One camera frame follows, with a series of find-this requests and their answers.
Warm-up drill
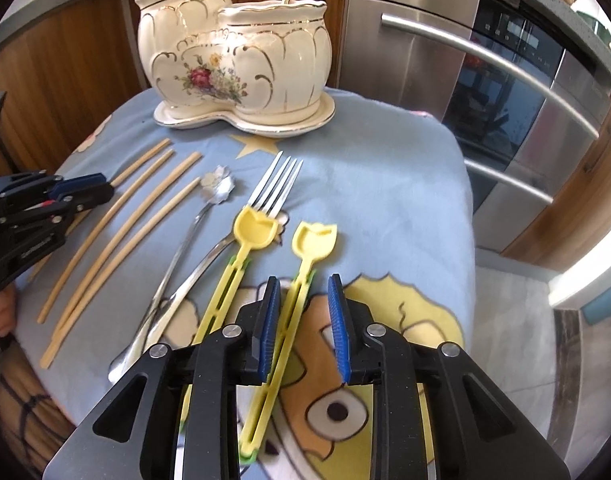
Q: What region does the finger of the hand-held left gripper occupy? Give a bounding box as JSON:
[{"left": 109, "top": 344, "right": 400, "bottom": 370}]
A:
[
  {"left": 0, "top": 172, "right": 109, "bottom": 200},
  {"left": 0, "top": 184, "right": 115, "bottom": 233}
]

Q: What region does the teal stool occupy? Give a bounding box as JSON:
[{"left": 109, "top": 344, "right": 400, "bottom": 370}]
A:
[{"left": 583, "top": 287, "right": 611, "bottom": 327}]

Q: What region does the stainless steel oven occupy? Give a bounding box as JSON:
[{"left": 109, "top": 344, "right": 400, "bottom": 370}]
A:
[{"left": 338, "top": 0, "right": 611, "bottom": 253}]

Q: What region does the brown patterned cloth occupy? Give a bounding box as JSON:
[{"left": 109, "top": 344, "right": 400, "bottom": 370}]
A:
[{"left": 0, "top": 332, "right": 78, "bottom": 476}]

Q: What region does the floral ceramic utensil holder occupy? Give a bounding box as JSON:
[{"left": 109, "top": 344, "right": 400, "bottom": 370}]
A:
[{"left": 135, "top": 0, "right": 333, "bottom": 112}]

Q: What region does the yellow tulip plastic spoon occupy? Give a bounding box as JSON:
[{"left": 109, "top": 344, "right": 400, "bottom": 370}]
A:
[
  {"left": 178, "top": 206, "right": 281, "bottom": 431},
  {"left": 238, "top": 220, "right": 339, "bottom": 465}
]

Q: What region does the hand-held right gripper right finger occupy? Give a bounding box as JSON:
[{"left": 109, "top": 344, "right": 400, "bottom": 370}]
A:
[{"left": 327, "top": 274, "right": 571, "bottom": 480}]

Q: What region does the white ceramic saucer tray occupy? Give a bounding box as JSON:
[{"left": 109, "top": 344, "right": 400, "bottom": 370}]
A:
[{"left": 152, "top": 91, "right": 336, "bottom": 140}]

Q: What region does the wooden kitchen cabinet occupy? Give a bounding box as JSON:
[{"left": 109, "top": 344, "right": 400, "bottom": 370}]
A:
[{"left": 0, "top": 0, "right": 353, "bottom": 181}]

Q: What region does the green pot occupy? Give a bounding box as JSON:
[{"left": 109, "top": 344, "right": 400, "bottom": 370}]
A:
[{"left": 575, "top": 7, "right": 611, "bottom": 53}]

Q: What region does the person's left hand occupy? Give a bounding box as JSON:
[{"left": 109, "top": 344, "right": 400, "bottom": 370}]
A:
[{"left": 0, "top": 287, "right": 19, "bottom": 339}]

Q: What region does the flower-shaped metal spoon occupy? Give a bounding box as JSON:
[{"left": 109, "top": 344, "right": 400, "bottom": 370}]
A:
[{"left": 108, "top": 165, "right": 236, "bottom": 383}]

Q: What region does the silver metal fork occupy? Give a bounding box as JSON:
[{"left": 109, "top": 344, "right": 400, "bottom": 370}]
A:
[{"left": 135, "top": 152, "right": 304, "bottom": 356}]

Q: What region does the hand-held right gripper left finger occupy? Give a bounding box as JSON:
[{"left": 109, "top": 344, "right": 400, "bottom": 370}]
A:
[{"left": 42, "top": 276, "right": 282, "bottom": 480}]

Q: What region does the wooden cabinet side panel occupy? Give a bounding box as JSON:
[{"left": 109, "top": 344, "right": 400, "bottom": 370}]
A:
[{"left": 503, "top": 100, "right": 611, "bottom": 275}]

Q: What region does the wooden chopstick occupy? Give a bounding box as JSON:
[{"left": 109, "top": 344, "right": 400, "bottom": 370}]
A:
[
  {"left": 29, "top": 138, "right": 172, "bottom": 278},
  {"left": 37, "top": 149, "right": 176, "bottom": 324},
  {"left": 41, "top": 177, "right": 202, "bottom": 370},
  {"left": 52, "top": 153, "right": 203, "bottom": 333}
]

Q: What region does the blue cartoon printed blanket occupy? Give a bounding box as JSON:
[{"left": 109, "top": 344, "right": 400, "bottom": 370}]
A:
[{"left": 15, "top": 87, "right": 479, "bottom": 480}]

